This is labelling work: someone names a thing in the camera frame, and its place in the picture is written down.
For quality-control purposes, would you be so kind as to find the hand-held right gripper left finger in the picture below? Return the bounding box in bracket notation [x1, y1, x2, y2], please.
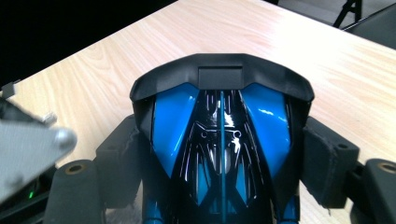
[94, 114, 145, 210]

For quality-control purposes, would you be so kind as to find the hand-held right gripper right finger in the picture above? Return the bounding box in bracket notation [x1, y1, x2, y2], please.
[299, 116, 361, 210]

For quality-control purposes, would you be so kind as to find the blue and black toy car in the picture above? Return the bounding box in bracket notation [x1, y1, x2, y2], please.
[129, 52, 316, 224]

